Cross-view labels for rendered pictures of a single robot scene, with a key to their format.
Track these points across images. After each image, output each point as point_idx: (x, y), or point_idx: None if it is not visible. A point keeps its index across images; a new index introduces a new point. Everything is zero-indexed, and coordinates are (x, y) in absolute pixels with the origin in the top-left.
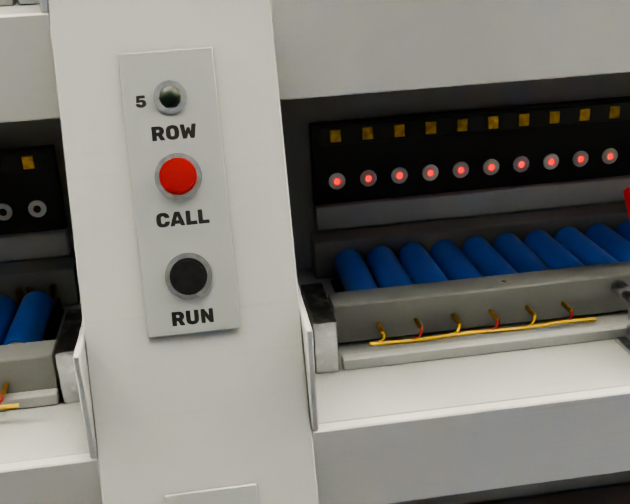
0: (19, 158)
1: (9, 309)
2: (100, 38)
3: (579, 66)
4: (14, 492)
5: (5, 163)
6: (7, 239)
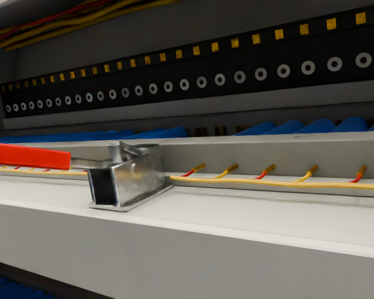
0: None
1: (363, 126)
2: None
3: None
4: (371, 290)
5: (371, 15)
6: (364, 82)
